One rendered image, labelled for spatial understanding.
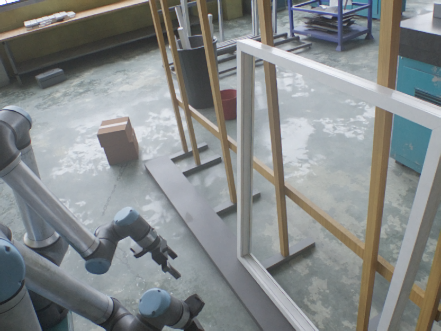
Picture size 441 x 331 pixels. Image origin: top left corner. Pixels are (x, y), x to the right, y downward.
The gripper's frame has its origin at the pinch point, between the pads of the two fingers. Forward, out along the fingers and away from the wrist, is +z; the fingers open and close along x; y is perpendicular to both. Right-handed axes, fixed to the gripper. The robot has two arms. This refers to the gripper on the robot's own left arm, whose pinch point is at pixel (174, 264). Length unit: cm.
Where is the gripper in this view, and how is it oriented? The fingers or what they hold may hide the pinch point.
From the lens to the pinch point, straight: 173.4
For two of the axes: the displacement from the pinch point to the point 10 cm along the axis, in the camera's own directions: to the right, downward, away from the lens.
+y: 8.1, -5.8, -0.6
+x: -2.1, -3.9, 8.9
